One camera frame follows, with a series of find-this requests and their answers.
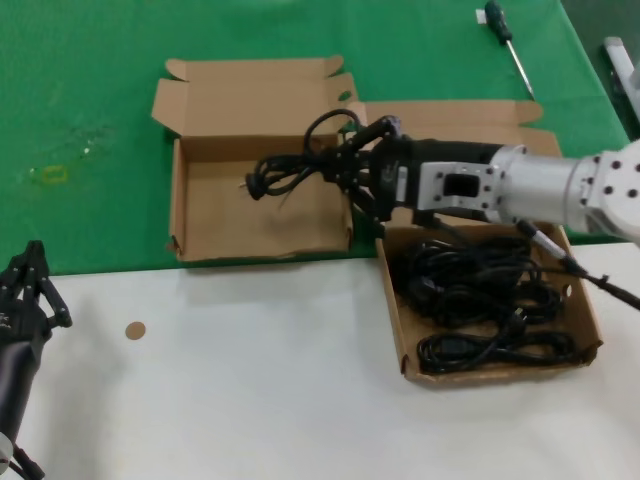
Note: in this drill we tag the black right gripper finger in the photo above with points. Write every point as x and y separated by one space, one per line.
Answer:
357 182
372 132

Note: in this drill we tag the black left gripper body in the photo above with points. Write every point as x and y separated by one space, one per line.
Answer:
17 350

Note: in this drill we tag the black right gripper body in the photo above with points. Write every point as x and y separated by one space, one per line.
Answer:
400 155

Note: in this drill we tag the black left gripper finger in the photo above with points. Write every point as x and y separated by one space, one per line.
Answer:
50 295
20 275

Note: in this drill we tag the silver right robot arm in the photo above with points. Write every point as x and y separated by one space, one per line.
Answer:
540 185

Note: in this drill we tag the brown cardboard box with round hole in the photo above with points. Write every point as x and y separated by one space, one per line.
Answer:
450 117

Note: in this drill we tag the empty-type brown cardboard box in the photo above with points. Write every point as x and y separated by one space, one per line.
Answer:
250 225

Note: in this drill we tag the brown cardboard disc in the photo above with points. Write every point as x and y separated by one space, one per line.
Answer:
135 331

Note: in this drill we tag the yellow rubber band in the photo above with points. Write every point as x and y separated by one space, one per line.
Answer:
46 176

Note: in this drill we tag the small white paper tag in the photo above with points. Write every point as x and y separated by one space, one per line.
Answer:
480 17

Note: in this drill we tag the green tablecloth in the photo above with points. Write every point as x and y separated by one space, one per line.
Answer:
75 75

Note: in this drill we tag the grey white metal profile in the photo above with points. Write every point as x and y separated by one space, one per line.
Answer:
617 55

